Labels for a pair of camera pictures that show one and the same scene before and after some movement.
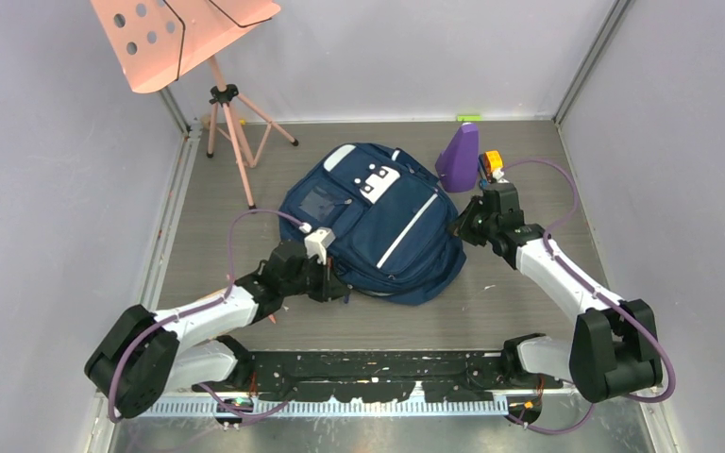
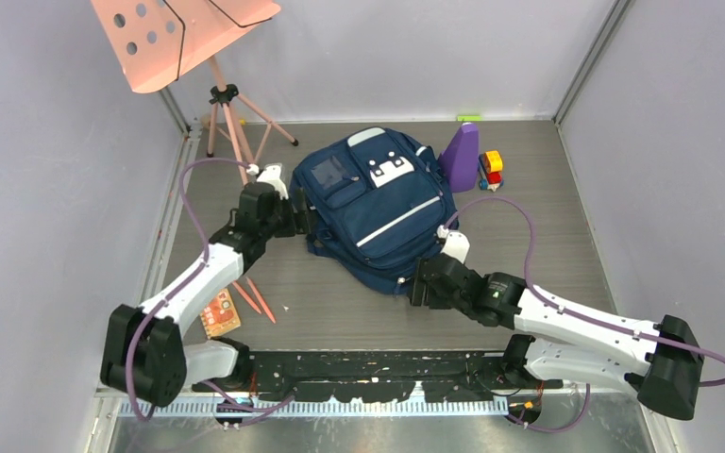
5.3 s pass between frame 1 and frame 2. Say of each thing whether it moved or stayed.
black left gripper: moved
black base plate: stayed
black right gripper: moved
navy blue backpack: moved
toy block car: stayed
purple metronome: stayed
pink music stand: stayed
